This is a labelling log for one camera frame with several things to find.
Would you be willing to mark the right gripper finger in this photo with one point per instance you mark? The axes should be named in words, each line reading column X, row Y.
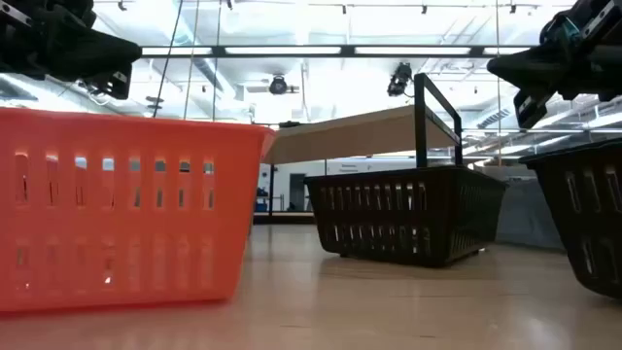
column 529, row 79
column 520, row 63

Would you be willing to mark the orange plastic basket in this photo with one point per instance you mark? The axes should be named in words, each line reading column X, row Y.
column 121, row 219

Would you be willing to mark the black plastic basket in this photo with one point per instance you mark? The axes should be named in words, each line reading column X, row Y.
column 583, row 219
column 403, row 219

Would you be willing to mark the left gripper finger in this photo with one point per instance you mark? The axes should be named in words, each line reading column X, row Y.
column 87, row 68
column 107, row 46

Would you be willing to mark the black ceiling device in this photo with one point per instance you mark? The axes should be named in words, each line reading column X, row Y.
column 278, row 85
column 399, row 80

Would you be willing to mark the grey door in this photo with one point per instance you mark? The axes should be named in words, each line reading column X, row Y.
column 297, row 192

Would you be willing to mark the grey translucent plastic basket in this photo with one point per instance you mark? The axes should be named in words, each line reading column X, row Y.
column 525, row 219

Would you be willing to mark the black metal table frame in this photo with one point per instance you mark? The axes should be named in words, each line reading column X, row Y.
column 284, row 219

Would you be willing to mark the wooden shelf with black frame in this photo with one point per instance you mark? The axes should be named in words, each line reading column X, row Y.
column 350, row 136

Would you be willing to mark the black frame bar with lights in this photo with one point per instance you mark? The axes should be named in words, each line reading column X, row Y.
column 347, row 50

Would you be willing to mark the thin vertical pole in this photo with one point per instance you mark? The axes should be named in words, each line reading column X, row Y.
column 498, row 97

